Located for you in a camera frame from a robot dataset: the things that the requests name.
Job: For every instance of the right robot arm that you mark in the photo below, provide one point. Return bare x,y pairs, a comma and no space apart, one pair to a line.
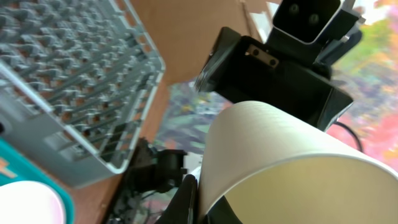
150,172

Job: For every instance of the grey dish rack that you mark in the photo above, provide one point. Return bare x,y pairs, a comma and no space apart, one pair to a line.
77,80

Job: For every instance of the white paper cup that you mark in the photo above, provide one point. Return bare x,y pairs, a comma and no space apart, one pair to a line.
273,168

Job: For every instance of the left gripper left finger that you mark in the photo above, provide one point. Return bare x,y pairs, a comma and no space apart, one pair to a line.
183,208

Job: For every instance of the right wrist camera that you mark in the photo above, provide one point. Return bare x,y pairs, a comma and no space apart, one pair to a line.
315,31

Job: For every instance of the teal plastic tray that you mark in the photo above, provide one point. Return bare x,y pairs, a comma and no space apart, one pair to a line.
25,170

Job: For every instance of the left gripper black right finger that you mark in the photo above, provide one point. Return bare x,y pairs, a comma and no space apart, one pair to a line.
241,68

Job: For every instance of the small white pink bowl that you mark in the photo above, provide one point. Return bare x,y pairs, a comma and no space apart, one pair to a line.
30,202

